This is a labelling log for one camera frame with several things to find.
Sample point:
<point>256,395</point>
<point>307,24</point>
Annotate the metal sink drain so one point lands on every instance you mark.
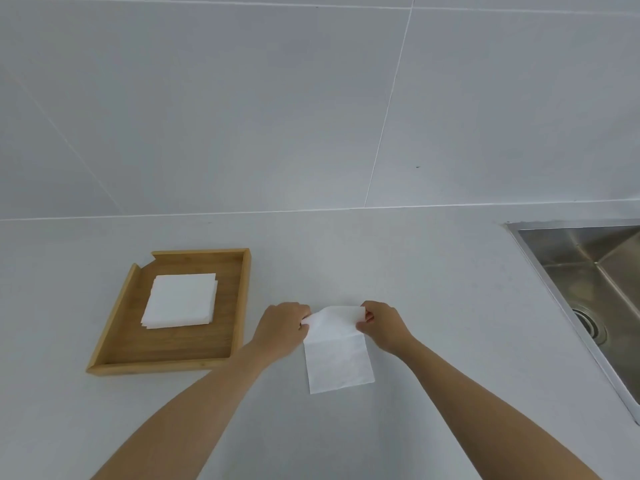
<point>590,324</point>

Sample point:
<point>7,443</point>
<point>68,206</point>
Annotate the person's right forearm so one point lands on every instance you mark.
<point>492,412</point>

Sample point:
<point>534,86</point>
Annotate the wooden tray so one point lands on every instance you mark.
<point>170,314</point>

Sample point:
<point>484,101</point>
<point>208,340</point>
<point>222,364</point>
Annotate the person's left hand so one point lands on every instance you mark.
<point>278,329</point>

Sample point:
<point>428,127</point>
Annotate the person's left fingers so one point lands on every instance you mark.
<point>304,319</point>

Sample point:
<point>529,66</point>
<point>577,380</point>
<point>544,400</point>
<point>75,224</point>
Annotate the person's left forearm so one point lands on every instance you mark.
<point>195,414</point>

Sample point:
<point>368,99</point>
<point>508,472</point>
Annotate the stainless steel sink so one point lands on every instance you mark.
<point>582,294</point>

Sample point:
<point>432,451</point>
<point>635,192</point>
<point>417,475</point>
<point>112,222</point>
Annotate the person's right fingers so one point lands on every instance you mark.
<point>365,317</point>

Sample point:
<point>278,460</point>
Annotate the person's right hand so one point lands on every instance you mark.
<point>386,328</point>

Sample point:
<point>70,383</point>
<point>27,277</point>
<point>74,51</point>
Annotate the stack of white napkins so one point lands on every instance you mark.
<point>181,300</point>

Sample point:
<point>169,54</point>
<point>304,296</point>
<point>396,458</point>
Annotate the white paper napkin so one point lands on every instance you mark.
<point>336,355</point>

